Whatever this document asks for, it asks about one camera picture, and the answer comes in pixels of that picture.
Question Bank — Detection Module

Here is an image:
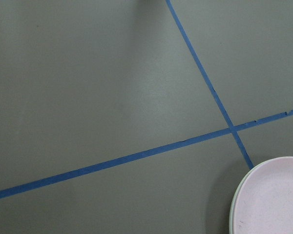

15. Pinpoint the cream plate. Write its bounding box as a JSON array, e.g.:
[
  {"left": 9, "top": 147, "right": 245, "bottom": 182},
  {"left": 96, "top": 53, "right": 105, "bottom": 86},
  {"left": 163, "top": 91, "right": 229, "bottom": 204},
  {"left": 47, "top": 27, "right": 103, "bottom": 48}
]
[{"left": 229, "top": 163, "right": 261, "bottom": 234}]

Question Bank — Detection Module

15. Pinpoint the pink plate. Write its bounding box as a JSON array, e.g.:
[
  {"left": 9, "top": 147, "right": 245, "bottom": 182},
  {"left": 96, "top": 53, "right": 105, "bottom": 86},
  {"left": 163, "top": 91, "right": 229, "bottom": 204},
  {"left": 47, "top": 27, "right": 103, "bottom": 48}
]
[{"left": 230, "top": 156, "right": 293, "bottom": 234}]

